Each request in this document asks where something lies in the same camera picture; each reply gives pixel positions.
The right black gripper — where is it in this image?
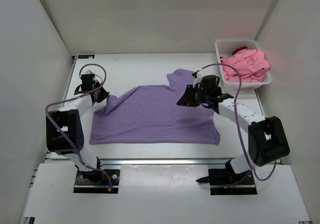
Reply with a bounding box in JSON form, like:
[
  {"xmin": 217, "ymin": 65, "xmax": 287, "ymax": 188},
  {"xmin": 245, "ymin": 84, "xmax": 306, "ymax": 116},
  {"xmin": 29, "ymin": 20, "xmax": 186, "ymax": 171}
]
[{"xmin": 178, "ymin": 85, "xmax": 211, "ymax": 107}]

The purple t shirt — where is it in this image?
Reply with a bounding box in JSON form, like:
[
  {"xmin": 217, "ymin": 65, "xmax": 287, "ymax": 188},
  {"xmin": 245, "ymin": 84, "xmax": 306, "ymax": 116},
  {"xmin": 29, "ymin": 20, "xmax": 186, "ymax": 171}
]
[{"xmin": 89, "ymin": 69, "xmax": 221, "ymax": 145}]

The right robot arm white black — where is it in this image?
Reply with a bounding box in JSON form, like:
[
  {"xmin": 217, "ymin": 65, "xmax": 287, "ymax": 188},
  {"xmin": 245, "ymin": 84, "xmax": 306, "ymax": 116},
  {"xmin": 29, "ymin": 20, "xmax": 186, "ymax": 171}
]
[{"xmin": 177, "ymin": 73, "xmax": 290, "ymax": 188}]

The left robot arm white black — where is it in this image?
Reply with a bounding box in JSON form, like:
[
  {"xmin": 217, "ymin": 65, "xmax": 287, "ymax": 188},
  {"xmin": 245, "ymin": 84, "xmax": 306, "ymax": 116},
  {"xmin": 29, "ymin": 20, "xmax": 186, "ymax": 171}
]
[{"xmin": 45, "ymin": 70, "xmax": 111, "ymax": 186}]

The pink t shirt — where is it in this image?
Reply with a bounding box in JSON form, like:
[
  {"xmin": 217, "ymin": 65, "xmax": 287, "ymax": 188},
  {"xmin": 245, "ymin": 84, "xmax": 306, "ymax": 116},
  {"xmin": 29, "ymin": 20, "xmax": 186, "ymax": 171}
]
[{"xmin": 220, "ymin": 49, "xmax": 270, "ymax": 83}]

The red t shirt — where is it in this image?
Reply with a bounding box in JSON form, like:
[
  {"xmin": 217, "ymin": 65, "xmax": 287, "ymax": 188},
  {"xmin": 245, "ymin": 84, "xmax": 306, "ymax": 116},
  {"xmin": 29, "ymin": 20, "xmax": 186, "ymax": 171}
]
[{"xmin": 232, "ymin": 46, "xmax": 249, "ymax": 56}]

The white plastic basket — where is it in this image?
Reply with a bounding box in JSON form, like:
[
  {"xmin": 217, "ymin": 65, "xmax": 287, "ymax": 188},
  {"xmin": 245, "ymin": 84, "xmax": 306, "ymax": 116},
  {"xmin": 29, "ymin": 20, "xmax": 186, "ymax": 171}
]
[{"xmin": 215, "ymin": 39, "xmax": 272, "ymax": 89}]

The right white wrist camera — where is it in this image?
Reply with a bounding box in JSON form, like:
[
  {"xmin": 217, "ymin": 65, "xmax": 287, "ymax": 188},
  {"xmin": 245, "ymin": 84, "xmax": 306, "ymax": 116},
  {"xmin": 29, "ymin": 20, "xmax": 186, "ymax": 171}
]
[{"xmin": 192, "ymin": 69, "xmax": 202, "ymax": 88}]

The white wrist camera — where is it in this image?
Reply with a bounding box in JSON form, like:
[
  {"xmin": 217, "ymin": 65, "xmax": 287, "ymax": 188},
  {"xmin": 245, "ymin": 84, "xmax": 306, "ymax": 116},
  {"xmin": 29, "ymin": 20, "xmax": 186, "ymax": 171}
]
[
  {"xmin": 192, "ymin": 69, "xmax": 202, "ymax": 88},
  {"xmin": 79, "ymin": 70, "xmax": 94, "ymax": 77}
]

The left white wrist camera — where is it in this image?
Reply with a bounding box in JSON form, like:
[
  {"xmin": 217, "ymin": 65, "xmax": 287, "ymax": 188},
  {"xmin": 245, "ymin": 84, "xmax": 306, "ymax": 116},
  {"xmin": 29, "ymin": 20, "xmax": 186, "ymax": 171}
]
[{"xmin": 79, "ymin": 70, "xmax": 94, "ymax": 77}]

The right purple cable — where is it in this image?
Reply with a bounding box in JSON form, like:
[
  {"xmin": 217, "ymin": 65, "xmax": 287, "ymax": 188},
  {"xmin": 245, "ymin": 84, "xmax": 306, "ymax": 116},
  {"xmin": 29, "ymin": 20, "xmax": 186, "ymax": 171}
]
[{"xmin": 197, "ymin": 63, "xmax": 277, "ymax": 182}]

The purple cable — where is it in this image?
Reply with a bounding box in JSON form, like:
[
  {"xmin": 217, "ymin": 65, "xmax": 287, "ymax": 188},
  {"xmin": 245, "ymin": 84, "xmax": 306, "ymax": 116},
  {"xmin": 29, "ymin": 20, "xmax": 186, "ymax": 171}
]
[
  {"xmin": 197, "ymin": 63, "xmax": 277, "ymax": 182},
  {"xmin": 44, "ymin": 63, "xmax": 113, "ymax": 192}
]

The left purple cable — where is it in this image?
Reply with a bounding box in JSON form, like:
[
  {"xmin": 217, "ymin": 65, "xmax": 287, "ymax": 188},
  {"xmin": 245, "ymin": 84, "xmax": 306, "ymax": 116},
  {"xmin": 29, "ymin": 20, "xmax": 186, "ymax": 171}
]
[{"xmin": 44, "ymin": 63, "xmax": 113, "ymax": 192}]

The aluminium rail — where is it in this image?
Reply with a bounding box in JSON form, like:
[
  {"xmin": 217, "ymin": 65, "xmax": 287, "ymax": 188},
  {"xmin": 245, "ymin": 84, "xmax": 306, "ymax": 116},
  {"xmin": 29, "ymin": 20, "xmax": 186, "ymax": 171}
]
[{"xmin": 101, "ymin": 158, "xmax": 228, "ymax": 165}]

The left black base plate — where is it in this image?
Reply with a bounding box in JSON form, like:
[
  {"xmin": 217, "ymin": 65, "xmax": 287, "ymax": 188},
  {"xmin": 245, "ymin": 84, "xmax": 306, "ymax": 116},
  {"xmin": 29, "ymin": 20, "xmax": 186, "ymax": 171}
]
[{"xmin": 73, "ymin": 169, "xmax": 121, "ymax": 194}]

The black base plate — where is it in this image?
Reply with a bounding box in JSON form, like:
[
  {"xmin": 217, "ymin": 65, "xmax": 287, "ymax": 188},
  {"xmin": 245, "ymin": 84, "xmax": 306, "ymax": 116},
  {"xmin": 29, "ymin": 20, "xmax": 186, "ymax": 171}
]
[
  {"xmin": 208, "ymin": 169, "xmax": 258, "ymax": 195},
  {"xmin": 73, "ymin": 169, "xmax": 121, "ymax": 194}
]

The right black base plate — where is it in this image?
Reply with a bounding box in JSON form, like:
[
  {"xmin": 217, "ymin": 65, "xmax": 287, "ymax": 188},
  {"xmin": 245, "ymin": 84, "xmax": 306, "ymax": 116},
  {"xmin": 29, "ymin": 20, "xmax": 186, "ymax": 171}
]
[{"xmin": 208, "ymin": 169, "xmax": 258, "ymax": 195}]

